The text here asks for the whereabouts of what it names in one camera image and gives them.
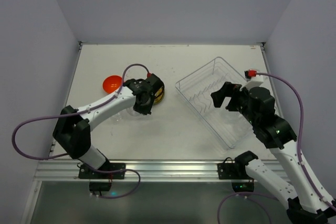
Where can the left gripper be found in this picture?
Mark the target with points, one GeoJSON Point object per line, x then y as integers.
{"type": "Point", "coordinates": [156, 85]}

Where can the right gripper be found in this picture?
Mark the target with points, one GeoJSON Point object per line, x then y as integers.
{"type": "Point", "coordinates": [233, 98]}

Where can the clear glass cup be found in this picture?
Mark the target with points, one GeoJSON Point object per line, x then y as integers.
{"type": "Point", "coordinates": [133, 113]}
{"type": "Point", "coordinates": [118, 117]}

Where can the yellow patterned plate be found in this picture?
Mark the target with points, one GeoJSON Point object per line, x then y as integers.
{"type": "Point", "coordinates": [159, 95]}

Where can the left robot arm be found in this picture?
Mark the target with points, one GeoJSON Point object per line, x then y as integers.
{"type": "Point", "coordinates": [73, 128]}

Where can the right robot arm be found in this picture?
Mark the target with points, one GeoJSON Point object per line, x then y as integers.
{"type": "Point", "coordinates": [257, 106]}

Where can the orange bowl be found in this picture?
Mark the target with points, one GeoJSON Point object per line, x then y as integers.
{"type": "Point", "coordinates": [111, 83]}

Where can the white wire dish rack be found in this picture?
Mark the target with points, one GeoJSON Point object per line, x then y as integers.
{"type": "Point", "coordinates": [202, 90]}

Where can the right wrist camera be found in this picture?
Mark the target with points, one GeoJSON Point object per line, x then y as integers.
{"type": "Point", "coordinates": [253, 79]}

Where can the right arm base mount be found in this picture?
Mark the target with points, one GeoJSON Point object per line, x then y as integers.
{"type": "Point", "coordinates": [229, 169]}

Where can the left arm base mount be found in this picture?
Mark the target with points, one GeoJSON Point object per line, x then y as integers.
{"type": "Point", "coordinates": [107, 171]}

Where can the aluminium mounting rail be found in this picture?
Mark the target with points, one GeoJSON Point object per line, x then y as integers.
{"type": "Point", "coordinates": [67, 170]}

